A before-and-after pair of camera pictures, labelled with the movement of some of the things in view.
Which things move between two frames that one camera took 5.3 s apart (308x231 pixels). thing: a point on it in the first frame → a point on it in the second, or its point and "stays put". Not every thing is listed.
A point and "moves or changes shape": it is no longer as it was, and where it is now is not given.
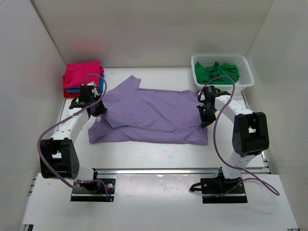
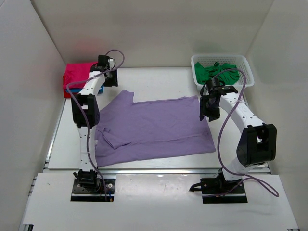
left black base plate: x=94 y=192 stays put
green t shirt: x=203 y=75 stays put
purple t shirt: x=135 y=115 moves or changes shape
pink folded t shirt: x=77 y=74 stays put
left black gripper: x=101 y=110 → x=114 y=83
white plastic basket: x=245 y=79 stays put
